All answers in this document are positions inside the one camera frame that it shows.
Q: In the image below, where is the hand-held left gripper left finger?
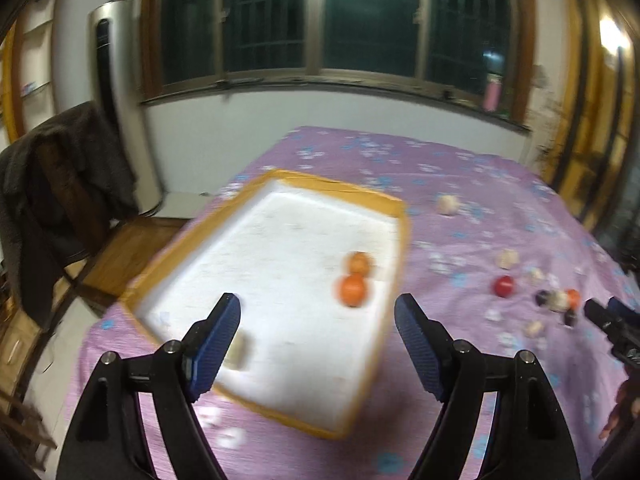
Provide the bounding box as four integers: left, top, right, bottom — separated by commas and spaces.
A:
56, 292, 242, 480

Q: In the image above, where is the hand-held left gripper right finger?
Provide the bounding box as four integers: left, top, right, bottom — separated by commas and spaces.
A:
394, 293, 583, 480

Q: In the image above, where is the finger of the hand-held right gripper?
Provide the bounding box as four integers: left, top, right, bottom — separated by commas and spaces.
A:
584, 298, 620, 335
606, 296, 640, 322

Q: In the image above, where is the yellow-rimmed white foam tray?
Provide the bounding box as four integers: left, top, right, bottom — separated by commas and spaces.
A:
121, 169, 412, 441

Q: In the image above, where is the wooden chair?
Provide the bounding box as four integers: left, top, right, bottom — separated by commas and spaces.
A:
62, 210, 188, 313

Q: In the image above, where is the purple floral bed sheet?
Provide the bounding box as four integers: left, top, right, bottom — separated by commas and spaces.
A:
65, 125, 640, 480

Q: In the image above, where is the wooden wardrobe with glass doors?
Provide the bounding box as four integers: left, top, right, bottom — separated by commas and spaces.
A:
557, 0, 640, 243

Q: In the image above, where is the dark jacket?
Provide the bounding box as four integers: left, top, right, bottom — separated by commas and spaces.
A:
0, 101, 140, 322

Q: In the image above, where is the pink water bottle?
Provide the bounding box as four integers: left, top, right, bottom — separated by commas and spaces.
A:
483, 73, 503, 112

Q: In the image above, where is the silver standing air conditioner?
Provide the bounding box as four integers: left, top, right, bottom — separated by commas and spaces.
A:
89, 0, 165, 202

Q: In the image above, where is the barred window with wooden frame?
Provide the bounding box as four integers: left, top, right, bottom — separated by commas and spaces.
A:
139, 0, 535, 132

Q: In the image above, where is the white wall shelf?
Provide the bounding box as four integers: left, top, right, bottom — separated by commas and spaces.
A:
11, 10, 57, 116

